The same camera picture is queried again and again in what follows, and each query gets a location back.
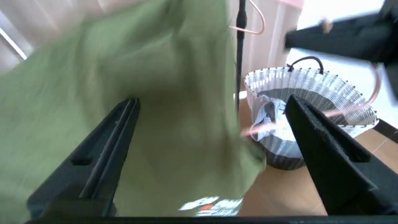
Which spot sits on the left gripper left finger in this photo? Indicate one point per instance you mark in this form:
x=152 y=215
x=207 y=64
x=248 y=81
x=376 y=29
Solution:
x=102 y=174

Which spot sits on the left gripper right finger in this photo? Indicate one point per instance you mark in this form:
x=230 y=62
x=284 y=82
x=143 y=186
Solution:
x=335 y=174

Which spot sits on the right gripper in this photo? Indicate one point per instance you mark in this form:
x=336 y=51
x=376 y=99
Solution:
x=393 y=46

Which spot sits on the pink clothes hanger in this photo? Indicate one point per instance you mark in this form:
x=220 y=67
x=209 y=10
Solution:
x=264 y=23
x=261 y=129

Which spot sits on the green printed shirt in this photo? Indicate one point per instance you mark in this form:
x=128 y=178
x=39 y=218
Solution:
x=124 y=62

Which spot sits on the white laundry basket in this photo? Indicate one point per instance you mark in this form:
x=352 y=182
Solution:
x=311 y=79

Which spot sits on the black clothes rack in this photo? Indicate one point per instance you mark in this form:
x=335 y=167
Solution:
x=240 y=46

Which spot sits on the pale grey garment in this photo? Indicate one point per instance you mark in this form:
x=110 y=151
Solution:
x=259 y=107

